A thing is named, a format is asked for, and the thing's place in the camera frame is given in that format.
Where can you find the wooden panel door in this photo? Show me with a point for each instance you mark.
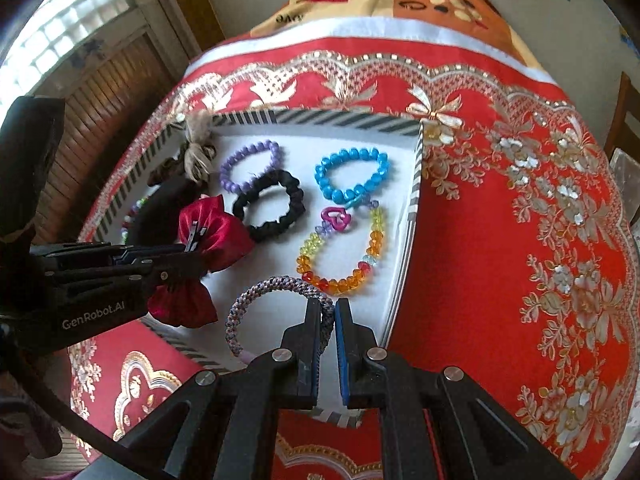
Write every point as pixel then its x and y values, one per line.
pixel 110 110

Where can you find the black cloth piece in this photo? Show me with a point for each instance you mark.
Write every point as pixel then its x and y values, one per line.
pixel 165 205

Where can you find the window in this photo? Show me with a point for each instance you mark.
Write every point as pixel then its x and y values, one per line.
pixel 65 25

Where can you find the striped shallow tray box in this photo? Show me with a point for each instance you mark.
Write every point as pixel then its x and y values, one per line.
pixel 280 260

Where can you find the red floral embroidered tablecloth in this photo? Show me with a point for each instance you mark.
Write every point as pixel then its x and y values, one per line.
pixel 475 260

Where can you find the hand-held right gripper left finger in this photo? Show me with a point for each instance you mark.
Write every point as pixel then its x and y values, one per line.
pixel 306 355

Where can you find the red satin bow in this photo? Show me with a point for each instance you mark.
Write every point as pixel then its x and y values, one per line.
pixel 220 245

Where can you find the wall chart poster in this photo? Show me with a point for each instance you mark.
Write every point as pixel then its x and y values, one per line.
pixel 626 34

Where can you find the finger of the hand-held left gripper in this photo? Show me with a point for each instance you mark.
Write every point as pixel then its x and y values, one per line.
pixel 80 254
pixel 100 277

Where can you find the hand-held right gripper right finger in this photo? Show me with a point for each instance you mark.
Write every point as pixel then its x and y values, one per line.
pixel 342 355

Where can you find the black scrunchie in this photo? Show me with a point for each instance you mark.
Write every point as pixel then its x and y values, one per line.
pixel 295 200

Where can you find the wooden chair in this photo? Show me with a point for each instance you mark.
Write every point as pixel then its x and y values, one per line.
pixel 625 110

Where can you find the brown scrunchie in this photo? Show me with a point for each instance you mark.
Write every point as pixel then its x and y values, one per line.
pixel 165 172

